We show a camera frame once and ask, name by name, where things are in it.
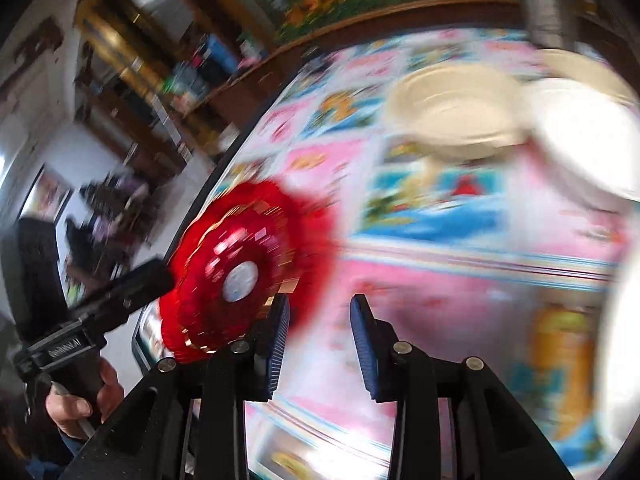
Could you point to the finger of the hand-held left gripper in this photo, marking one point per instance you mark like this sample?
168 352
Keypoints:
142 282

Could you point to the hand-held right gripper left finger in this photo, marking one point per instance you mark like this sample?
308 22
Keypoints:
278 347

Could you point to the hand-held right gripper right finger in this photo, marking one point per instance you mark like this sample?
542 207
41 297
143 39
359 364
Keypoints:
362 347

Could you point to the red scalloped plate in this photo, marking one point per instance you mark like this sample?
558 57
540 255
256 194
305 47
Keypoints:
240 265

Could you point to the large cream plastic plate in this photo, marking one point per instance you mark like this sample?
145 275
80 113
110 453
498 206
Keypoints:
585 145

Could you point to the person's left hand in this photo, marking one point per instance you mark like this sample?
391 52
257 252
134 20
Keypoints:
70 410

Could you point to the blue plastic bottle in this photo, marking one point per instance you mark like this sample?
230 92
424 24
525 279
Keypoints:
221 57

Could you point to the white plate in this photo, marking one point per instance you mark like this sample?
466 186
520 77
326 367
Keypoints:
622 360

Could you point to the steel thermos flask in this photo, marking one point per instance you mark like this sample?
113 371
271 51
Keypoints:
547 0

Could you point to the framed wall picture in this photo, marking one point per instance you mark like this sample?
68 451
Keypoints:
47 194

